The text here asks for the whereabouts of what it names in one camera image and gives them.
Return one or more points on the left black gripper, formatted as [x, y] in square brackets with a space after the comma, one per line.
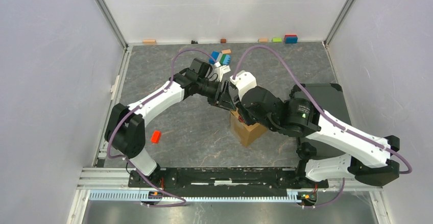
[222, 99]

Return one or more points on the brown cardboard express box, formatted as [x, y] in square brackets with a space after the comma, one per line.
[245, 134]

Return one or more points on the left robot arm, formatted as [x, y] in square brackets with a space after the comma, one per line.
[125, 130]

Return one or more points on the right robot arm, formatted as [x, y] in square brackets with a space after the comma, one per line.
[365, 158]

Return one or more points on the blue green block stack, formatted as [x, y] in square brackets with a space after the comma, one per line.
[223, 59]

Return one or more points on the tan wooden block on stack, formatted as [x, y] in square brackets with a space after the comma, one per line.
[226, 51]

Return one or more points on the small red block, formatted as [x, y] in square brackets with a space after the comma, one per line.
[156, 137]

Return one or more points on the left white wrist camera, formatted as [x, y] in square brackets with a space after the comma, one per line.
[220, 70]

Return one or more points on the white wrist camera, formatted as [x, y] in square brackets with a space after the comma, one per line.
[220, 70]
[243, 82]

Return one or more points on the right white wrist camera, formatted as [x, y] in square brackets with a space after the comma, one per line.
[243, 82]

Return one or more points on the green block at wall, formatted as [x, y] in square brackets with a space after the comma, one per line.
[277, 40]

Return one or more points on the red blue block at wall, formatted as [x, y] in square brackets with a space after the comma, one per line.
[290, 39]

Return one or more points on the tan block at wall left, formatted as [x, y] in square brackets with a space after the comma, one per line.
[149, 42]

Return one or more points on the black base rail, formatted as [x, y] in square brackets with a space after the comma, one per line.
[225, 181]

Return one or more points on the white toothed cable duct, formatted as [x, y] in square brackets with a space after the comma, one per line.
[148, 196]

